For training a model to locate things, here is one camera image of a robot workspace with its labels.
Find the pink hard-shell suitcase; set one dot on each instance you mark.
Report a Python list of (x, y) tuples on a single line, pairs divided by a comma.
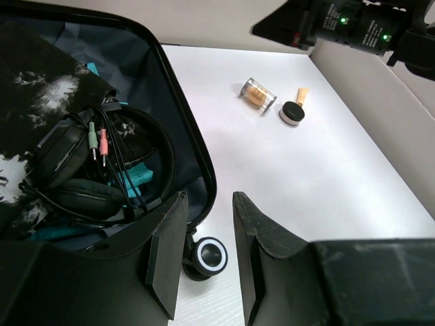
[(130, 59)]

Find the black white patterned garment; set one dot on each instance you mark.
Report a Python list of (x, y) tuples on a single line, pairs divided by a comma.
[(40, 84)]

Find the clear jar with sponge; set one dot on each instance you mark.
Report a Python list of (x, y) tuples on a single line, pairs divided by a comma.
[(259, 97)]

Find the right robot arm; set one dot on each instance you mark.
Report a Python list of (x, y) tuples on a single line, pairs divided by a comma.
[(374, 27)]

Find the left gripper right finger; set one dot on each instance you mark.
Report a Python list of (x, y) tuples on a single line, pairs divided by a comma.
[(274, 268)]

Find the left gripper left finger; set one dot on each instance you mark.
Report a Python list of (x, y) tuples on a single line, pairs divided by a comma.
[(145, 263)]

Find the beige concealer tube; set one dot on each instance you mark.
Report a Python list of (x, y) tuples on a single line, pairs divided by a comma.
[(301, 96)]

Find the black wired headphones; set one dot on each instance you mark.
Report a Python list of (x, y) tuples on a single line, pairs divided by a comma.
[(74, 168)]

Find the black lid powder jar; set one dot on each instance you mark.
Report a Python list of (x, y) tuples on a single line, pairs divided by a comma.
[(291, 113)]

